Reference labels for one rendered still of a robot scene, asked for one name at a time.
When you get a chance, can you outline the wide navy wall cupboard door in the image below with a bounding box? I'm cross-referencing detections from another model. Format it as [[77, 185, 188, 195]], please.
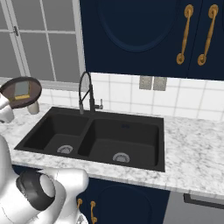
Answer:
[[79, 0, 203, 78]]

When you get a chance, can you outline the gold wall cupboard handle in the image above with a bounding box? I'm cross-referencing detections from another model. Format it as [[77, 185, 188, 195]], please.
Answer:
[[197, 3, 220, 67], [176, 3, 195, 66]]

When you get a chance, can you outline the black double sink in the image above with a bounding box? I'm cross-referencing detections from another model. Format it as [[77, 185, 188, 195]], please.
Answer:
[[13, 106, 166, 173]]

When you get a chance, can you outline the narrow navy wall cupboard door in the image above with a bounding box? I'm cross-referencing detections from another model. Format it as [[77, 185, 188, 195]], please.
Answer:
[[186, 0, 224, 81]]

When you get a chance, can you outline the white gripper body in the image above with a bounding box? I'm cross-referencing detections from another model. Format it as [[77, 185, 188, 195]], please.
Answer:
[[0, 106, 16, 123]]

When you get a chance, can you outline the grey wall socket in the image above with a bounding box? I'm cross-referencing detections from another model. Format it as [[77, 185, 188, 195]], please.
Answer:
[[152, 76, 168, 92], [138, 75, 154, 91]]

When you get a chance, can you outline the black spring tap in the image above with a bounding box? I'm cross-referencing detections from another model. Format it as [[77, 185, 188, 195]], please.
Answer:
[[78, 71, 104, 116]]

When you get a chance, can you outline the dark brown pan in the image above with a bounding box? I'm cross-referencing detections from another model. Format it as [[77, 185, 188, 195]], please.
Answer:
[[0, 76, 43, 116]]

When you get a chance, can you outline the green and yellow sponge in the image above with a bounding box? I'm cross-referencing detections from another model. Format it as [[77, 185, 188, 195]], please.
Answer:
[[14, 80, 32, 101]]

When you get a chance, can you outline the grey dishwasher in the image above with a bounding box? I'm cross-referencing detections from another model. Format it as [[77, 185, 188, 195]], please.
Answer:
[[161, 190, 224, 224]]

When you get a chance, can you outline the gold base cupboard handle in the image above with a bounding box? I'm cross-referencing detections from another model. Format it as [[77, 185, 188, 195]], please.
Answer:
[[89, 200, 98, 224], [76, 198, 84, 212]]

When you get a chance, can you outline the white framed window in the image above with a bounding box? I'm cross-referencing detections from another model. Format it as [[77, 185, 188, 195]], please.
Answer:
[[0, 0, 87, 91]]

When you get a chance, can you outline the black dishwasher handle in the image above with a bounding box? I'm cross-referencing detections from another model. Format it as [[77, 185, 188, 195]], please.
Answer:
[[183, 192, 224, 210]]

